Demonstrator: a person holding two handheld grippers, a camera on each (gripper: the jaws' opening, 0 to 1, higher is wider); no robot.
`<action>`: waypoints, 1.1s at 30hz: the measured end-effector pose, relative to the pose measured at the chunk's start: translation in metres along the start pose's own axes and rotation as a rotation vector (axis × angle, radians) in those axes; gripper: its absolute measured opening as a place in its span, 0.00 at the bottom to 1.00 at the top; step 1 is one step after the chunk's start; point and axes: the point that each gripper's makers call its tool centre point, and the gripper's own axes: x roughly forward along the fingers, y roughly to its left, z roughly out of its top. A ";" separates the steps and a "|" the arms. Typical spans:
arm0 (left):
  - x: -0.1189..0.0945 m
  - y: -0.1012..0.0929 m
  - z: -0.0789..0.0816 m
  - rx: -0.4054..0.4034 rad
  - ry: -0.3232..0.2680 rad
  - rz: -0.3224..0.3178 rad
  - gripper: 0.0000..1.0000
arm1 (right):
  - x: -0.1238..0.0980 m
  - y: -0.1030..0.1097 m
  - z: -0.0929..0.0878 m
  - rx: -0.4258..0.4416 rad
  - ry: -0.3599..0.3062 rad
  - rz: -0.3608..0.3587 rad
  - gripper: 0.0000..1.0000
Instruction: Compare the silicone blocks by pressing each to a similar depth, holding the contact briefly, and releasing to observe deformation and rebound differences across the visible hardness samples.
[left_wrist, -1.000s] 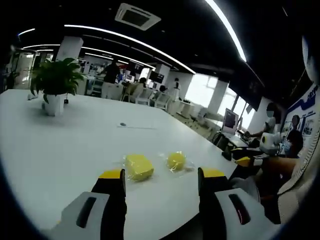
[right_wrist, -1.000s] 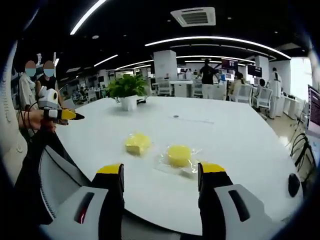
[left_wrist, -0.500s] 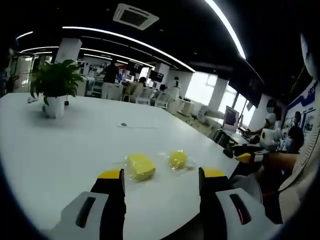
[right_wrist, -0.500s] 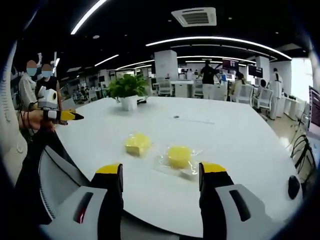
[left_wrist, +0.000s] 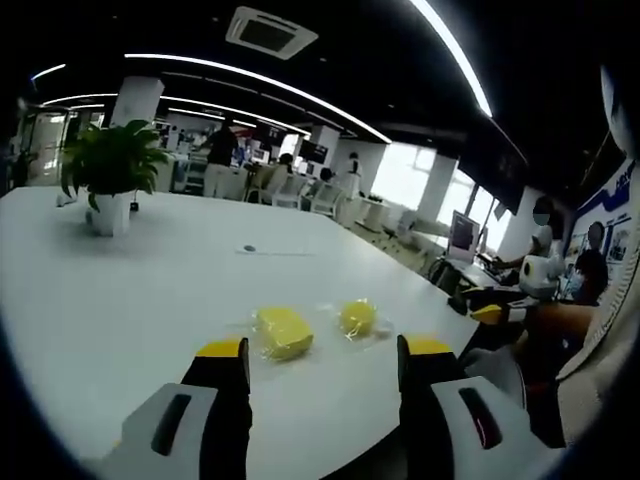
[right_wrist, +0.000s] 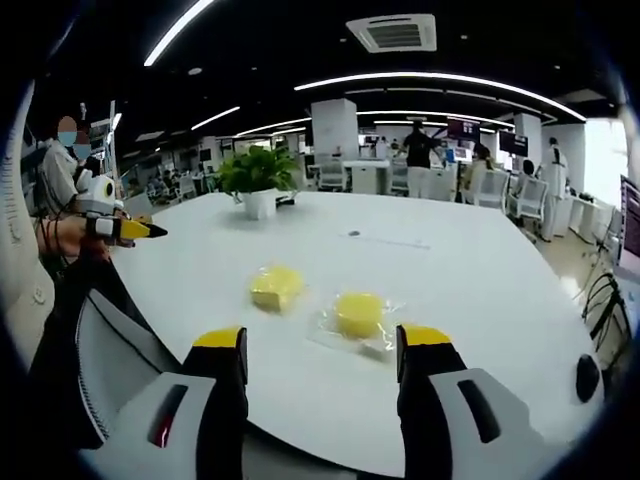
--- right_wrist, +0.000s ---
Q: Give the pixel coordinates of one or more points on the round yellow silicone block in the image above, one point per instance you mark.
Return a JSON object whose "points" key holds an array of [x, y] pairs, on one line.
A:
{"points": [[357, 312]]}

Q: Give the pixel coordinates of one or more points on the white mesh office chair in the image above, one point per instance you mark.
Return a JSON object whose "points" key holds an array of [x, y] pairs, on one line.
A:
{"points": [[331, 172], [492, 187], [530, 197]]}

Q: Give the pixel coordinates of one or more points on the green potted plant white pot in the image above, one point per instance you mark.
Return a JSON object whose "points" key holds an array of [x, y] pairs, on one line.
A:
{"points": [[257, 175]]}

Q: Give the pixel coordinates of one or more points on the black oval mouse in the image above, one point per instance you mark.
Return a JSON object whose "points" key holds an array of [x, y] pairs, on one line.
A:
{"points": [[587, 377]]}

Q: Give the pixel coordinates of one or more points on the small black object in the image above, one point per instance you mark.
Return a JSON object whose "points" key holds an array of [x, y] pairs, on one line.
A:
{"points": [[286, 201]]}

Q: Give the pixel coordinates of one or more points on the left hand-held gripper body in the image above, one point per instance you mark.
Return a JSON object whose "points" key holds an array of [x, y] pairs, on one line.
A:
{"points": [[97, 197]]}

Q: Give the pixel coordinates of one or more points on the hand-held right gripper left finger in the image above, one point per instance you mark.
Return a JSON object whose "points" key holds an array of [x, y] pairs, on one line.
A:
{"points": [[170, 400]]}

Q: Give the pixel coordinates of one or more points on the black metal chair frame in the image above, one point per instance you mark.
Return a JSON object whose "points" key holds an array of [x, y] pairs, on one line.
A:
{"points": [[607, 310]]}

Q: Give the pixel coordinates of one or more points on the computer monitor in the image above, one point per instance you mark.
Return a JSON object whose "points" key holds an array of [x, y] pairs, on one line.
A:
{"points": [[630, 225]]}

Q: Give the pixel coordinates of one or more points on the straight ceiling light strip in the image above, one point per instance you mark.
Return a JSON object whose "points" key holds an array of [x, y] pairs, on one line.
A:
{"points": [[175, 32]]}

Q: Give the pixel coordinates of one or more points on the long curved ceiling light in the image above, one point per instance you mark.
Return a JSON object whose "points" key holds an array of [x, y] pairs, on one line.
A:
{"points": [[450, 79]]}

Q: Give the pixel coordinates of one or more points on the person's left hand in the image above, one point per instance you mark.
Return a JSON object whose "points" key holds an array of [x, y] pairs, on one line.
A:
{"points": [[75, 240]]}

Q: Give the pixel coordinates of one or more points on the hanging display screen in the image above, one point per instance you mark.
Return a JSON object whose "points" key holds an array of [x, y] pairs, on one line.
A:
{"points": [[463, 129], [514, 144]]}

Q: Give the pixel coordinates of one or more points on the square yellow silicone block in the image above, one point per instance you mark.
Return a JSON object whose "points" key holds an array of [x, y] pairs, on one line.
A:
{"points": [[275, 287]]}

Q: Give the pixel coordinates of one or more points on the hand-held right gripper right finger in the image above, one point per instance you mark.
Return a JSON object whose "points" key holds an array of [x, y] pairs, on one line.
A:
{"points": [[450, 400]]}

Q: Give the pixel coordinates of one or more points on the ceiling air conditioner vent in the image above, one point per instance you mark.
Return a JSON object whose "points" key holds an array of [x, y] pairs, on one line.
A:
{"points": [[392, 32]]}

